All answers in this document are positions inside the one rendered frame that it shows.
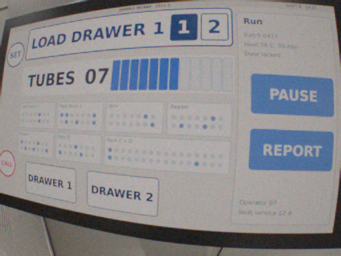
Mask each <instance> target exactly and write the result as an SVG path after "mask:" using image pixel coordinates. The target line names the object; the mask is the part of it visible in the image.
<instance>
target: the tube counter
mask: <svg viewBox="0 0 341 256"><path fill-rule="evenodd" d="M82 93H219V94H234V55H155V56H143V57H118V58H111V59H94V60H87V61H85V72H84V74H83V90H82Z"/></svg>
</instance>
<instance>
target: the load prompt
mask: <svg viewBox="0 0 341 256"><path fill-rule="evenodd" d="M232 19H233V13H232V7H230V8H229V7H214V8H213V7H205V8H202V7H197V8H180V9H163V10H153V11H137V12H129V13H121V14H112V15H104V16H100V17H91V18H88V19H80V20H75V21H68V22H65V23H58V24H54V25H48V26H44V27H38V28H36V29H30V30H29V37H28V43H27V50H26V54H25V61H29V60H36V59H43V58H50V57H58V56H66V55H74V54H83V53H92V52H103V51H116V50H125V49H144V48H163V47H234V37H233V33H234V29H233V20H232Z"/></svg>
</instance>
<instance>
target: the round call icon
mask: <svg viewBox="0 0 341 256"><path fill-rule="evenodd" d="M16 157H17V156H16V151H14V150H8V149H2V148H0V176H1V177H8V178H10V179H16V174H17V173H16Z"/></svg>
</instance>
